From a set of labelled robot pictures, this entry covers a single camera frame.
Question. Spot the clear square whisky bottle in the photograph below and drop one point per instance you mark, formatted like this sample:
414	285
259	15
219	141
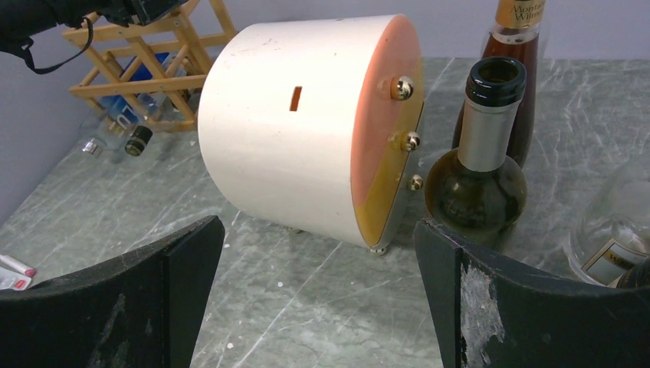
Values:
139	138

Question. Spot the cream cylindrical drum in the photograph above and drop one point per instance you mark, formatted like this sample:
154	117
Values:
314	125

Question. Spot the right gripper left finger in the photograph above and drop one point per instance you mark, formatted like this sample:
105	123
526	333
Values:
143	308

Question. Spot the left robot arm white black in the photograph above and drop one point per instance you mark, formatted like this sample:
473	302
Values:
22	19

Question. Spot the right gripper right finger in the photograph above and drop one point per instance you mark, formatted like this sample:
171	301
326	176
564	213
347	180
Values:
490	310

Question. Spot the white marker pen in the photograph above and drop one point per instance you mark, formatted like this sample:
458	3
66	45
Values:
18	266

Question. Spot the wooden hexagonal wine rack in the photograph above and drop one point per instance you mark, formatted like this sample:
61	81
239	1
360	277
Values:
167	57

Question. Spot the dark bottle gold foil neck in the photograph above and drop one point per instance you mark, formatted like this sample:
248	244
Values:
507	69

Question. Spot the white paper card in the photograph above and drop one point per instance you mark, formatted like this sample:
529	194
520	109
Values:
12	280

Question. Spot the blue glass bottle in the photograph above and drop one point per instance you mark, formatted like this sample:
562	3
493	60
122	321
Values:
117	118

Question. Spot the dark green labelled wine bottle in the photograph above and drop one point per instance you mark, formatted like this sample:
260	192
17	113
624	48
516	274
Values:
612	232

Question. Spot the dark green bottle silver cap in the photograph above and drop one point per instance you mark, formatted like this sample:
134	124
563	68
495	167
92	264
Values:
476	189

